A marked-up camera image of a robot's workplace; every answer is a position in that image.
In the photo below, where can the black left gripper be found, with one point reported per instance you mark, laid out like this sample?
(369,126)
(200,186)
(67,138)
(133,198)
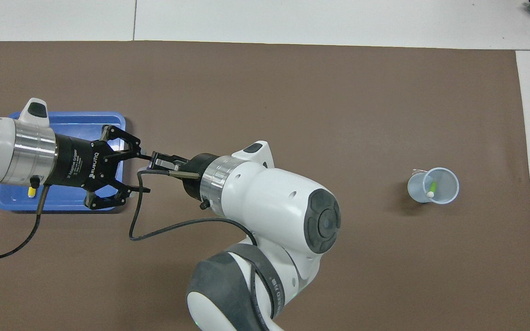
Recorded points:
(85,161)

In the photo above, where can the blue plastic tray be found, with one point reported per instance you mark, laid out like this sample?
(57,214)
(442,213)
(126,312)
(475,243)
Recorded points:
(76,124)

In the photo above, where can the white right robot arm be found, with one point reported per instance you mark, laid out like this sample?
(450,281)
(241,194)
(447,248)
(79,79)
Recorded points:
(269,197)

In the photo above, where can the translucent pale blue cup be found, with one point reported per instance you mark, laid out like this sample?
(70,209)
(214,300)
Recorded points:
(446,195)

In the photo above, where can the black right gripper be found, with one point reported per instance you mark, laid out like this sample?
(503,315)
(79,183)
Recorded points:
(196,177)

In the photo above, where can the green marker pen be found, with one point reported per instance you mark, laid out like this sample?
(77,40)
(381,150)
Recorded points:
(432,187)

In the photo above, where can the yellow marker pen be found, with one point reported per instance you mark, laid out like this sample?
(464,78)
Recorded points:
(31,192)

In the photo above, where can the brown table mat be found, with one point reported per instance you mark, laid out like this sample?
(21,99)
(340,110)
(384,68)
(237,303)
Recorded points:
(292,82)

